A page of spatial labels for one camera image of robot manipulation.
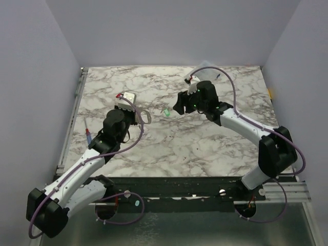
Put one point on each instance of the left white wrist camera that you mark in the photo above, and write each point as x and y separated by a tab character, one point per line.
126	100

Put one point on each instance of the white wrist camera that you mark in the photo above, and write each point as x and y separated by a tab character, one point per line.
126	100
192	83

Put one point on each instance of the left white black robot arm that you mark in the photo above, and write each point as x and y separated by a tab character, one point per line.
50	209

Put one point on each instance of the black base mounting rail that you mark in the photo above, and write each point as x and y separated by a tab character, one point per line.
174	194

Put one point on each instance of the clear plastic organizer box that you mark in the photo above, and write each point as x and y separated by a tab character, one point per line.
201	72

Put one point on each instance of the aluminium side rail left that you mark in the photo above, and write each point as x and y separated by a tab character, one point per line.
77	99

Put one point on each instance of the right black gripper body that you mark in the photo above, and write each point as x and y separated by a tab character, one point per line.
187	101

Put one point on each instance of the red blue screwdriver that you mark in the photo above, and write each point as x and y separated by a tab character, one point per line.
87	132

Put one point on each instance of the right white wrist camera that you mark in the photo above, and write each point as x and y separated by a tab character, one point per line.
192	83

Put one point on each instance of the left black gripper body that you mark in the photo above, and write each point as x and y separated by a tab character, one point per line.
129	118

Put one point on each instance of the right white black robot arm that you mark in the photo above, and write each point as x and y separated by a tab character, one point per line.
275	152

